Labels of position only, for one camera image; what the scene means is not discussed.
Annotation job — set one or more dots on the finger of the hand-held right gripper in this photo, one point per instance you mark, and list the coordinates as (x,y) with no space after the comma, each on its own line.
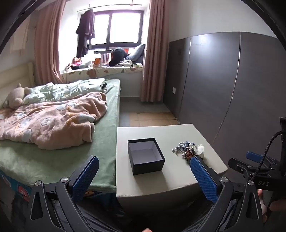
(253,156)
(236,165)

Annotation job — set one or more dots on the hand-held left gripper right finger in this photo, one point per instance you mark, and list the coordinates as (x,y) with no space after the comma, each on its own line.
(203,178)

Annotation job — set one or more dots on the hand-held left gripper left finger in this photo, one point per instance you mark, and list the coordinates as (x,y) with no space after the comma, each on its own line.
(86,178)

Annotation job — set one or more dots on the black gift box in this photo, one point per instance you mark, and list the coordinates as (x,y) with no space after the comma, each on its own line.
(146,166)

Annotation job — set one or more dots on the blue bead jewelry piece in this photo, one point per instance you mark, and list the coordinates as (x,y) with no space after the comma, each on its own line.
(186,142)

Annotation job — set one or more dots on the person's right hand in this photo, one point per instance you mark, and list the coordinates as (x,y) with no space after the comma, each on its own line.
(277,204)

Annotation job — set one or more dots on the white leather side table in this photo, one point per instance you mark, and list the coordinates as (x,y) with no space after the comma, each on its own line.
(174,178)

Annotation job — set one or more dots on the green bed sheet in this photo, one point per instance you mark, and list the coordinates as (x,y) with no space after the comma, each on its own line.
(102,138)

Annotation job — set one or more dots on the pink floral blanket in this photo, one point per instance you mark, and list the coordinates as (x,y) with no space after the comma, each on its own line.
(55,120)

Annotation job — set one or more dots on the grey wardrobe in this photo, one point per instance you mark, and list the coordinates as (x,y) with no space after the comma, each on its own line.
(223,89)

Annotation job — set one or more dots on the flattened cardboard sheets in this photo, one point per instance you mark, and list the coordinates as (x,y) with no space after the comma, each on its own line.
(152,119)

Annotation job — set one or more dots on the light green quilt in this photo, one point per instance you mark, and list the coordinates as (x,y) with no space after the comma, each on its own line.
(62,90)

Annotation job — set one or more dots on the bed with green bedding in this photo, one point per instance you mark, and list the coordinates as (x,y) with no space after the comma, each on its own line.
(100,72)

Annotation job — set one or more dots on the beige plush toy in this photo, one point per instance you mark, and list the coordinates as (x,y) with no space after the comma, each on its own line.
(14,97)

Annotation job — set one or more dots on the pile of small toys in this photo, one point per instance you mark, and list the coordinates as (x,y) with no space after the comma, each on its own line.
(77,63)

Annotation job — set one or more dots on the cream padded headboard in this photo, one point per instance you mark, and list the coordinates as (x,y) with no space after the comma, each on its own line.
(13,75)

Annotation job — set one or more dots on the black bag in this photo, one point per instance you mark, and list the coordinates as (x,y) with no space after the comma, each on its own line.
(118,57)

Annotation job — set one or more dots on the small folding table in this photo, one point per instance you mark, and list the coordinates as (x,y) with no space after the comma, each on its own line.
(102,52)

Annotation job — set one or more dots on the pink curtain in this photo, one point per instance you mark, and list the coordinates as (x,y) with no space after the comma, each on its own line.
(154,55)
(47,44)

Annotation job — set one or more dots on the dark grey pillow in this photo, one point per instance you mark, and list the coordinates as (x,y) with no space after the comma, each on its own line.
(136,53)

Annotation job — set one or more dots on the hanging dark clothes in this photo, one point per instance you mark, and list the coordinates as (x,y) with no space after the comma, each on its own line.
(86,31)

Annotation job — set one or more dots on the white hanging cloth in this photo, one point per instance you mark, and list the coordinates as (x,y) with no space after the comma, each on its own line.
(22,38)

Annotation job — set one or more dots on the dark framed window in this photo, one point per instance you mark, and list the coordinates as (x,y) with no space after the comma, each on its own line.
(125,26)

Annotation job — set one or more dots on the white wall outlet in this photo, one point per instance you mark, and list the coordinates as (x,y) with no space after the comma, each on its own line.
(174,90)

